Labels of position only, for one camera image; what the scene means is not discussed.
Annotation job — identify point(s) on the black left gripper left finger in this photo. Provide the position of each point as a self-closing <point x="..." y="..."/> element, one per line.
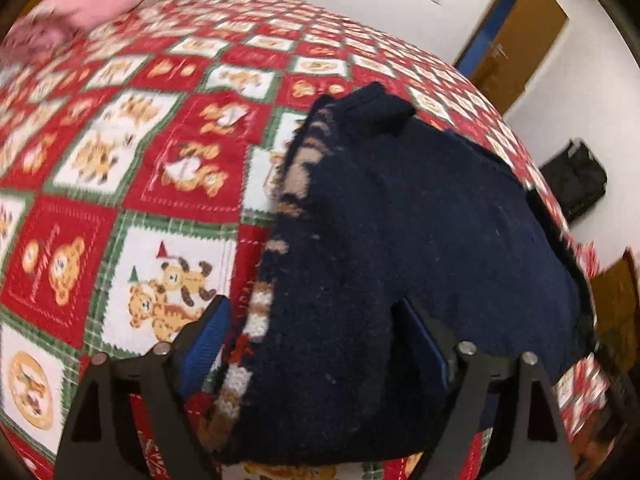
<point x="100" y="438"/>

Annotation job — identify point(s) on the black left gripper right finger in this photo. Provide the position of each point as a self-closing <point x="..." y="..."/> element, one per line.
<point x="528" y="438"/>

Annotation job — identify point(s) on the navy striped knit sweater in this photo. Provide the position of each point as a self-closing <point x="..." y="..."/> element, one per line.
<point x="381" y="215"/>

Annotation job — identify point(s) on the black bag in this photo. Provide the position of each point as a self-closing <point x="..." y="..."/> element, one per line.
<point x="576" y="179"/>

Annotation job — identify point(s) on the red christmas patchwork bedspread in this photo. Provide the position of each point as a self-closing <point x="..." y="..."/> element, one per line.
<point x="140" y="172"/>

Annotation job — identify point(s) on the brown wooden door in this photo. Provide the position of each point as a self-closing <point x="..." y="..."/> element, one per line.
<point x="507" y="47"/>

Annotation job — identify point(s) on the pink folded blanket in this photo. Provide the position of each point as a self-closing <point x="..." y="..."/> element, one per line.
<point x="52" y="23"/>

